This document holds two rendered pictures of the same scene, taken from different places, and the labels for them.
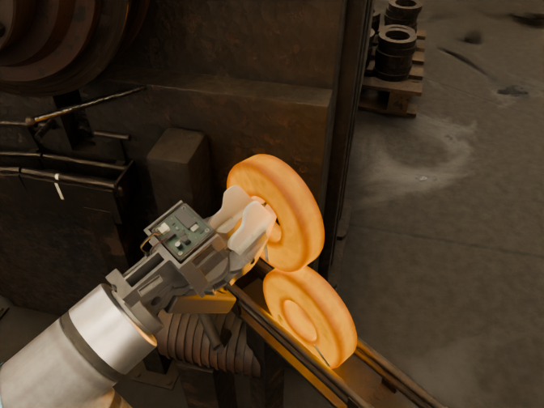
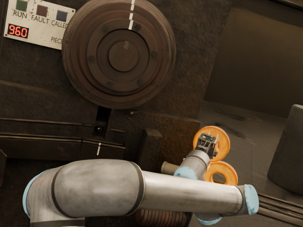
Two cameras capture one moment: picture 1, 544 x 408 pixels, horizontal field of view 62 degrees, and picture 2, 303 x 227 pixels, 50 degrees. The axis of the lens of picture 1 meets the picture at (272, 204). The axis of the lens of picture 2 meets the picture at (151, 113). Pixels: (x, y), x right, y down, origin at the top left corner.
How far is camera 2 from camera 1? 1.08 m
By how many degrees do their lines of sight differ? 39
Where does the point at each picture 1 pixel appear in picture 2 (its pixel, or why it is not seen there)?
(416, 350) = not seen: outside the picture
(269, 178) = (218, 129)
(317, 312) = (229, 170)
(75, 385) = (204, 170)
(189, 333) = not seen: hidden behind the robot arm
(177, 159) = (158, 135)
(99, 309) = (201, 152)
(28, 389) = (196, 168)
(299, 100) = (192, 120)
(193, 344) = (160, 212)
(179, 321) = not seen: hidden behind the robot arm
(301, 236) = (227, 145)
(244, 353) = (181, 213)
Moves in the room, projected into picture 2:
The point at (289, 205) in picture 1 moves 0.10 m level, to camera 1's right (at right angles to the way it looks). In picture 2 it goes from (225, 136) to (242, 138)
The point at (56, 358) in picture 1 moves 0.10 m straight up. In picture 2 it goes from (198, 162) to (207, 135)
